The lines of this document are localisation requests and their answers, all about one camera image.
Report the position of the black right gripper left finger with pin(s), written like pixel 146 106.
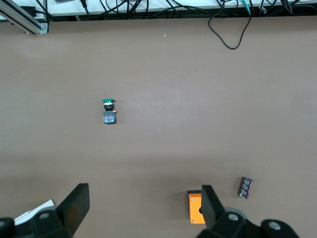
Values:
pixel 71 210

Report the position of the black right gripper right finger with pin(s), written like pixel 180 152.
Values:
pixel 210 210

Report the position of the green mushroom push button switch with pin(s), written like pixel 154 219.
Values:
pixel 109 117

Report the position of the white drawer cabinet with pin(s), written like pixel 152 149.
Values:
pixel 42 207

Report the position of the black cylindrical capacitor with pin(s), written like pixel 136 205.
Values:
pixel 245 187

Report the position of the orange button enclosure box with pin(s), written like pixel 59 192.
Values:
pixel 194 208

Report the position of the aluminium frame profile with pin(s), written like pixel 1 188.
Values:
pixel 29 23

